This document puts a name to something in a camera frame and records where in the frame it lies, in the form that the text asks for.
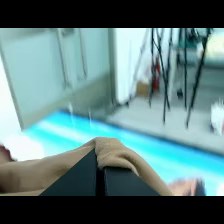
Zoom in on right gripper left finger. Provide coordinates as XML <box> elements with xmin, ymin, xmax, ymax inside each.
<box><xmin>39</xmin><ymin>148</ymin><xmax>98</xmax><ymax>197</ymax></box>

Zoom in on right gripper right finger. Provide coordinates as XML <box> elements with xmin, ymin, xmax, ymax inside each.
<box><xmin>103</xmin><ymin>166</ymin><xmax>161</xmax><ymax>197</ymax></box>

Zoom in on brown T-shirt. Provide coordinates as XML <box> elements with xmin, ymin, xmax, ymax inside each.
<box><xmin>0</xmin><ymin>136</ymin><xmax>174</xmax><ymax>197</ymax></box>

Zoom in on white garment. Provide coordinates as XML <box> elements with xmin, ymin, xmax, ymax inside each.
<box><xmin>4</xmin><ymin>133</ymin><xmax>46</xmax><ymax>162</ymax></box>

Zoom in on dark red garment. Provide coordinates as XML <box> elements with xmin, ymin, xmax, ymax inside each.
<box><xmin>0</xmin><ymin>143</ymin><xmax>16</xmax><ymax>164</ymax></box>

